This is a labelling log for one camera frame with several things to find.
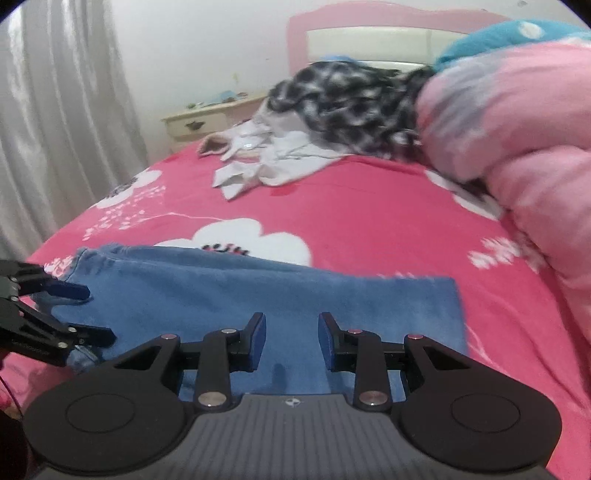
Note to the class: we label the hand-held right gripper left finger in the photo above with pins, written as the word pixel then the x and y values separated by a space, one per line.
pixel 258 341

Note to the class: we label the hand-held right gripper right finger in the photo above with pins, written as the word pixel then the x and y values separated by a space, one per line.
pixel 327 341

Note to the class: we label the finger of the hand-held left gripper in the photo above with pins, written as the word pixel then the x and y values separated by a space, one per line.
pixel 92 337
pixel 69 291

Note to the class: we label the blue jeans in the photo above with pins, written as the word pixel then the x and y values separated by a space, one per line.
pixel 231 290

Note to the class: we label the pink floral blanket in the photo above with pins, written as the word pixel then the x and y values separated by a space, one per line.
pixel 369 221

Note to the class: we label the grey curtain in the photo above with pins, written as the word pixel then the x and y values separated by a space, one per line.
pixel 60 115

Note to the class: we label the pink checked garment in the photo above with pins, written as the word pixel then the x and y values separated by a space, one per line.
pixel 212 143

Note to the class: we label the cream nightstand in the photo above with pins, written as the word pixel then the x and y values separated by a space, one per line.
pixel 198 122

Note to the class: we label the black white plaid shirt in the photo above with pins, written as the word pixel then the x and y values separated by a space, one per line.
pixel 351 106

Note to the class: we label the light blue paper item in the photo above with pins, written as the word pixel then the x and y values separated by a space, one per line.
pixel 224 95

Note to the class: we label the pink floral quilt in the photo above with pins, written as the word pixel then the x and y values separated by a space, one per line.
pixel 508 138

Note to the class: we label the light blue cloth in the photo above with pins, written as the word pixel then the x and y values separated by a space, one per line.
pixel 341 59

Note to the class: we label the pink bed headboard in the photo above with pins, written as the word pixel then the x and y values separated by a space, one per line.
pixel 369 37

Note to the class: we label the teal pillow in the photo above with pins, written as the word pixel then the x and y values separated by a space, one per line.
pixel 485 41

